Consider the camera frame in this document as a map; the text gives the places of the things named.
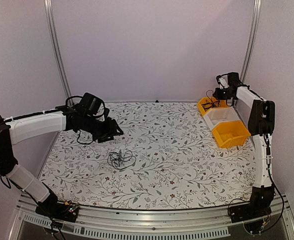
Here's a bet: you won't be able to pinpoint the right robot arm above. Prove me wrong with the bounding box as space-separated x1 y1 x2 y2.
213 72 275 193

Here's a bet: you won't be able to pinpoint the thin black cables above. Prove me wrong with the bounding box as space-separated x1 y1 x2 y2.
107 149 137 170

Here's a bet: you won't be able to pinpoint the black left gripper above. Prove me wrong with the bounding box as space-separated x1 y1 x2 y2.
82 114 124 144

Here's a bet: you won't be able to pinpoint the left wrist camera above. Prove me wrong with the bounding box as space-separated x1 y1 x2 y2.
103 107 110 121

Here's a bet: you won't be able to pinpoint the long thin black cable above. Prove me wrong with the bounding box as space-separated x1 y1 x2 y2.
205 89 222 110

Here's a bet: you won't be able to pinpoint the near yellow plastic bin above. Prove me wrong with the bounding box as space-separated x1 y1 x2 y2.
211 120 251 149

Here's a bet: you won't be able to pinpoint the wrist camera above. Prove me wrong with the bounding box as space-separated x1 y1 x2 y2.
103 107 110 121
216 73 229 89

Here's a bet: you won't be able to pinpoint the yellow plastic bin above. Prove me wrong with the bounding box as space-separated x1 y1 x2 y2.
196 97 229 117
211 120 251 149

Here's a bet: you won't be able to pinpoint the left aluminium frame post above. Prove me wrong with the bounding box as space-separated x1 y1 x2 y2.
43 0 72 98

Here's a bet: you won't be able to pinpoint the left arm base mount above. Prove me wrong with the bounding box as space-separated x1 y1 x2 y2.
35 190 80 223

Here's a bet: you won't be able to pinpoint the floral patterned table mat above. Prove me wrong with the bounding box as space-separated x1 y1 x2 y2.
39 102 257 210

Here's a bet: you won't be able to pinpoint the far yellow plastic bin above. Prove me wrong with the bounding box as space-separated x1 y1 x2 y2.
196 97 229 117

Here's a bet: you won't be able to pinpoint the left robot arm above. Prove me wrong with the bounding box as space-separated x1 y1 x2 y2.
0 92 123 217

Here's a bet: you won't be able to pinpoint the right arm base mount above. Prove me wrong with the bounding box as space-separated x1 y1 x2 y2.
227 185 275 223

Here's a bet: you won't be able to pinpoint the white translucent plastic bin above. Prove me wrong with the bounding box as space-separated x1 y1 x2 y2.
203 107 240 130

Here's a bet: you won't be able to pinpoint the front aluminium rail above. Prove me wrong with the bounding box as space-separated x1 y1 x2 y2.
8 194 294 240

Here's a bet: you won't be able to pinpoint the right aluminium frame post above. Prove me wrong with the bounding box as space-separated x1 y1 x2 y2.
240 0 262 83

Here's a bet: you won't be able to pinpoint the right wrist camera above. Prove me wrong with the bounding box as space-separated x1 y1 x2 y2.
216 73 229 89

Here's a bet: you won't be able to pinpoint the aluminium frame post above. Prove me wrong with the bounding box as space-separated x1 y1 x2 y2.
43 0 72 98
240 0 262 83

